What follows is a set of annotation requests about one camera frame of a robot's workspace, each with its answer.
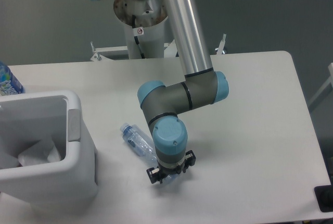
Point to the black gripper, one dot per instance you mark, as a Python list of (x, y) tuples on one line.
[(157, 174)]

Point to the clear plastic bottle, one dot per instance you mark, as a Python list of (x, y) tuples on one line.
[(140, 143)]

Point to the clear plastic wrapper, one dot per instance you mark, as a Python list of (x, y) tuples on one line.
[(42, 152)]

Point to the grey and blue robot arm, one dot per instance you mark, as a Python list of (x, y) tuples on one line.
[(202, 85)]

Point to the white plastic trash can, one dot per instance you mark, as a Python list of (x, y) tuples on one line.
[(28, 118)]

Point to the black table clamp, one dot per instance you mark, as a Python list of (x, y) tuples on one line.
[(324, 197)]

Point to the white furniture leg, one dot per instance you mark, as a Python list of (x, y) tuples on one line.
[(324, 90)]

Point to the blue labelled drink bottle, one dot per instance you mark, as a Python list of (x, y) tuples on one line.
[(10, 85)]

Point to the white pedestal base frame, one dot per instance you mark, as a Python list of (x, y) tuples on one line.
[(121, 52)]

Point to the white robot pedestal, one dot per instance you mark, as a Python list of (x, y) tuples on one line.
[(144, 25)]

